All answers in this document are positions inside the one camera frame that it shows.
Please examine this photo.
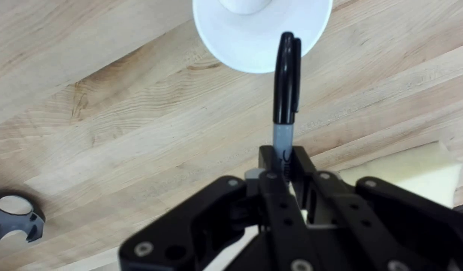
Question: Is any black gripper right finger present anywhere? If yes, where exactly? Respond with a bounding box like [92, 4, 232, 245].
[290, 145, 463, 271]

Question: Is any black and grey marker pen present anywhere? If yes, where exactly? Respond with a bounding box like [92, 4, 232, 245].
[272, 31, 304, 175]

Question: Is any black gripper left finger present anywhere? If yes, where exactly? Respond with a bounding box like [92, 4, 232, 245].
[117, 145, 323, 271]

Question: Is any pale yellow foam block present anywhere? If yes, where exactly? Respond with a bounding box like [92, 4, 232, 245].
[338, 141, 463, 210]

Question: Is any brown paper cup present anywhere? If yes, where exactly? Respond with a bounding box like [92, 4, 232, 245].
[191, 0, 335, 76]

